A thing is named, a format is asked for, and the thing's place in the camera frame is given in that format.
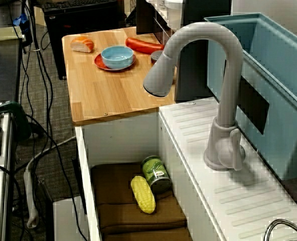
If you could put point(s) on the light blue bowl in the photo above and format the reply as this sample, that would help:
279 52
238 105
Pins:
117 57

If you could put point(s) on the red toy sausage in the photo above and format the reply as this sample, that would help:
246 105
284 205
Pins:
143 46

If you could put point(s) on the red plate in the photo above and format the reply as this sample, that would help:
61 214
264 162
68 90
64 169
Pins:
98 64

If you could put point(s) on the white toy sink unit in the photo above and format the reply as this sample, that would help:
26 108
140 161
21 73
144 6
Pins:
128 140

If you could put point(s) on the green peas can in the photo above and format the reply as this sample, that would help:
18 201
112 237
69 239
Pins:
154 172

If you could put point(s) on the black upright panel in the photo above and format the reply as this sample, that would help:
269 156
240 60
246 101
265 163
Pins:
193 82

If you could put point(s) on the brown beans can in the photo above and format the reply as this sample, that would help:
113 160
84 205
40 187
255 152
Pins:
155 56

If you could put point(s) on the yellow toy corn cob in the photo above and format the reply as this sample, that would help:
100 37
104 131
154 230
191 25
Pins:
143 194

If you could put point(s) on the grey gooseneck faucet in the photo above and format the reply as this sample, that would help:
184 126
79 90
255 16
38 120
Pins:
228 75

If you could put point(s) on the brown folded cloth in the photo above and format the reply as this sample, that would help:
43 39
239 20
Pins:
118 216

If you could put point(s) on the salmon sushi toy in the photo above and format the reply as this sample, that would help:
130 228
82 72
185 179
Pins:
82 44

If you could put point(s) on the white plastic container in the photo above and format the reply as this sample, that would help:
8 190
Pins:
174 15

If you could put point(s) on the white canister with logo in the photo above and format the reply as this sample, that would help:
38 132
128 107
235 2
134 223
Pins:
156 2

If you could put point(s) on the green clamp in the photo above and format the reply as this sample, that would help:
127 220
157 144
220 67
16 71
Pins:
15 113

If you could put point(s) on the white power strip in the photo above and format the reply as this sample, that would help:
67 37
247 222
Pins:
29 195

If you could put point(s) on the teal plastic bin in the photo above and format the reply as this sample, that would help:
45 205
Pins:
279 62

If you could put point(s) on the steel cooking pot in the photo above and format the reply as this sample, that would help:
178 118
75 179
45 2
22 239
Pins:
276 222

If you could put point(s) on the pale paper pad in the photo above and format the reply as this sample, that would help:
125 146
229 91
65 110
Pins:
6 33

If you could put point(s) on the dark workbench with metal rail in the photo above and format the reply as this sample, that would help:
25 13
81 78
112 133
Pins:
0 75

